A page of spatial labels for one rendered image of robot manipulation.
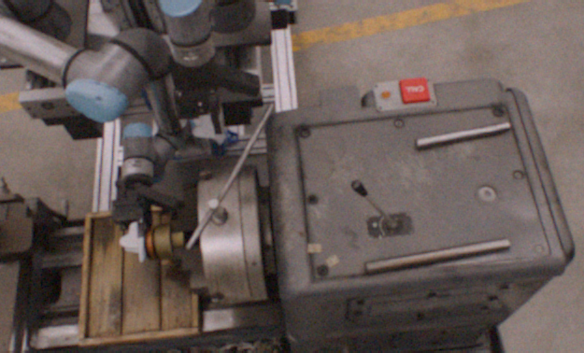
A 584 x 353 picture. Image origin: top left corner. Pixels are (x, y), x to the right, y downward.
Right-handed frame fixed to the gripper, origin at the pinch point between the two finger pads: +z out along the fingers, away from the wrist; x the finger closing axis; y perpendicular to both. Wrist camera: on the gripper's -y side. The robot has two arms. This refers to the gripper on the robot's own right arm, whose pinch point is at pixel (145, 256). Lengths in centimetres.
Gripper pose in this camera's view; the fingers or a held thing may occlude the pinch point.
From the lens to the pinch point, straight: 147.2
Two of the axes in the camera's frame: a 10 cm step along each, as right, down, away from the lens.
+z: 0.9, 8.9, -4.5
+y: -9.9, 1.1, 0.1
